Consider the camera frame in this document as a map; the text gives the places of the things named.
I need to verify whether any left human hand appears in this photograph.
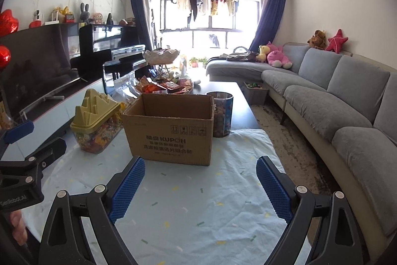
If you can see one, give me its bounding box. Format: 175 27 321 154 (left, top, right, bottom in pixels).
9 210 28 245

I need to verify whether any white upper tier bowl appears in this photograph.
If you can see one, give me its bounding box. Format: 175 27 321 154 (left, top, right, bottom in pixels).
143 49 180 65

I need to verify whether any clear plastic zip bag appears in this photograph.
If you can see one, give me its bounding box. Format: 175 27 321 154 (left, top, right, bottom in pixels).
111 71 141 104

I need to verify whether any red heart balloon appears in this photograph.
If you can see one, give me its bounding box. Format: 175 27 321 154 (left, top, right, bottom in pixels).
0 9 19 37
0 45 11 70

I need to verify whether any black television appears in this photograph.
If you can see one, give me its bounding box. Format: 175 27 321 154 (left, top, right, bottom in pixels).
1 24 85 118

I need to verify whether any pale blue table cloth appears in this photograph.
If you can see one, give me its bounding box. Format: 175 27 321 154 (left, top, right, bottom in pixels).
21 128 311 265

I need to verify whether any left blue curtain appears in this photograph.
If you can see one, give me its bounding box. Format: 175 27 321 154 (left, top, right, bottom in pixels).
131 0 153 50

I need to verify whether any yellow plush toy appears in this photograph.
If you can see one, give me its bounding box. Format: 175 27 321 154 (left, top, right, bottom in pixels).
255 45 270 63

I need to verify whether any grey bunny figure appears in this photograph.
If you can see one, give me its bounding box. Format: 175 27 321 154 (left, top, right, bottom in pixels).
79 3 90 23

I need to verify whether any blue curtain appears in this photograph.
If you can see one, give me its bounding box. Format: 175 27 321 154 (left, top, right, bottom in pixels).
131 0 153 50
249 0 286 53

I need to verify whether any brown plush toy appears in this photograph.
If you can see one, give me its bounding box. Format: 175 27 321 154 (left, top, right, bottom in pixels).
307 30 327 50

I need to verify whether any brown cardboard box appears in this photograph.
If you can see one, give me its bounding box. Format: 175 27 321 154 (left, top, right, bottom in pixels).
121 93 215 166

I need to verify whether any grey storage bin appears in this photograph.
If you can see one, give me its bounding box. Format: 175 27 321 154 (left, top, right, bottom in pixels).
242 82 268 106

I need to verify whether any gold lid candy jar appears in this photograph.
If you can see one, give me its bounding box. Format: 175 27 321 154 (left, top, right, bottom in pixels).
70 89 123 154

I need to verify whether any handbag on sofa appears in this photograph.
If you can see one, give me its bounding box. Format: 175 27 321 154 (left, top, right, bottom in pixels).
226 46 257 62

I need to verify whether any right blue curtain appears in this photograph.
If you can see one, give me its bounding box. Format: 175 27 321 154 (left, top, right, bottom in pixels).
249 0 286 53

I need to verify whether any black piano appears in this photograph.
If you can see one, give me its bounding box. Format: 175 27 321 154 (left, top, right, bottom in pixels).
71 24 151 93

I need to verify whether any pink plush toy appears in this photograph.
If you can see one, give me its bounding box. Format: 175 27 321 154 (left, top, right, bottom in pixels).
266 42 293 69

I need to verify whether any grey curved sofa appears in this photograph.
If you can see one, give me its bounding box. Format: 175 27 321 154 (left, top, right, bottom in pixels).
207 44 396 262

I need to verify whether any red star pillow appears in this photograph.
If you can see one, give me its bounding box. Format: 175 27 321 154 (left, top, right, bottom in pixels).
325 29 349 54

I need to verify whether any white security camera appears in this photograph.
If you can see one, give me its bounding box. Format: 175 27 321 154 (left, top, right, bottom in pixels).
29 9 42 28

